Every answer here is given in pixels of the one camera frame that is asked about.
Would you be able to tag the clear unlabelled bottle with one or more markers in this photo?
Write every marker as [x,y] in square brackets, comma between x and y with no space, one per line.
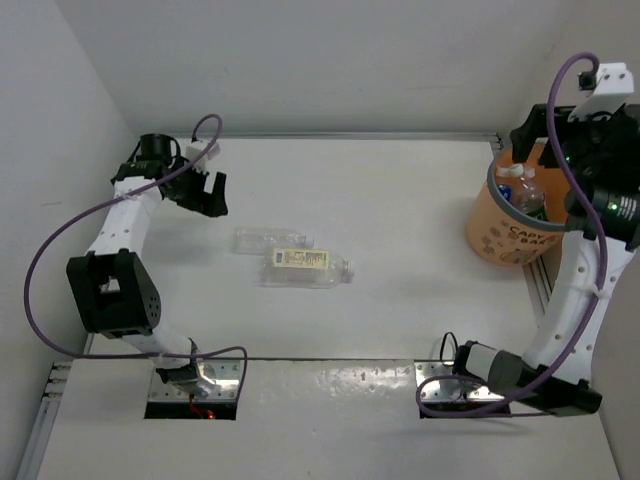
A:
[257,240]

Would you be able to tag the square clear bottle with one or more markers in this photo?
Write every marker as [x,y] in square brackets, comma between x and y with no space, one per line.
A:
[516,171]

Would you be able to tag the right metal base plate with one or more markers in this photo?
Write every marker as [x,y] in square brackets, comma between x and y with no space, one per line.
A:
[448,391]

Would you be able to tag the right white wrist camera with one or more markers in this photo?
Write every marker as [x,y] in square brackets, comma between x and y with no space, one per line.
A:
[614,84]

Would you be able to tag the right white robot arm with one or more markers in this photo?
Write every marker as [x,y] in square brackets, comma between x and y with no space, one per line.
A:
[553,375]

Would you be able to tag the metal base plate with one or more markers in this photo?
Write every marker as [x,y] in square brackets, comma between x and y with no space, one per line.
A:
[448,391]
[225,380]

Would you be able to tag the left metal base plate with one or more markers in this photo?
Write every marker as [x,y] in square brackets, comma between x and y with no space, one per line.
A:
[225,380]

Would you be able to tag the green label bottle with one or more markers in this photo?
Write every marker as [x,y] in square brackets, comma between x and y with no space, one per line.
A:
[529,197]

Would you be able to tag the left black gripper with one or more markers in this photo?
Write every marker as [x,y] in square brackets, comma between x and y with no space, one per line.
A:
[212,205]

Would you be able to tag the yellow label lying bottle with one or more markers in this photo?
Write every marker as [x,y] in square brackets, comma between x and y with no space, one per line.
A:
[305,268]

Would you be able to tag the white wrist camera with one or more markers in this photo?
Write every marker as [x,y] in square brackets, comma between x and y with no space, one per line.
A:
[200,153]
[614,84]

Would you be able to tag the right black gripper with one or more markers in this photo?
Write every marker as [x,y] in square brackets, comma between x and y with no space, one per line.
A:
[526,135]

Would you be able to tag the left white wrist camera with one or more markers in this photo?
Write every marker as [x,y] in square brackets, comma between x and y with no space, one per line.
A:
[200,153]

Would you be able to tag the blue label bottle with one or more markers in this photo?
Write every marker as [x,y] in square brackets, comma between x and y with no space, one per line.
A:
[506,190]

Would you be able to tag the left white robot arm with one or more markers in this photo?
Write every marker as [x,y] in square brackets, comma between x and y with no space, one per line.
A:
[113,291]

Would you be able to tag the orange bin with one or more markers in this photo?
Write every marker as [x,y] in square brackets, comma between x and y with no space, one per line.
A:
[504,235]

